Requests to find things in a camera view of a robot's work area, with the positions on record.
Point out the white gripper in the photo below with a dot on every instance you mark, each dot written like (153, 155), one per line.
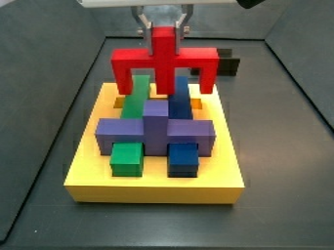
(181, 28)

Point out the red bridge-shaped block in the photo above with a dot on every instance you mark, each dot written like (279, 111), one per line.
(164, 60)

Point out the yellow base board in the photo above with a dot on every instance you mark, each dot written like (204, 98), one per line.
(217, 185)

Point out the black slotted holder block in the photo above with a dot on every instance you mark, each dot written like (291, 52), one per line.
(228, 63)

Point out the purple bridge-shaped block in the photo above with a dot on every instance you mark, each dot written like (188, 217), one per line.
(156, 131)

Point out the blue long block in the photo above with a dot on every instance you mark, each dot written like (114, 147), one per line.
(180, 149)

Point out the green long block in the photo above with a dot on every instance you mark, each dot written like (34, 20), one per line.
(126, 153)

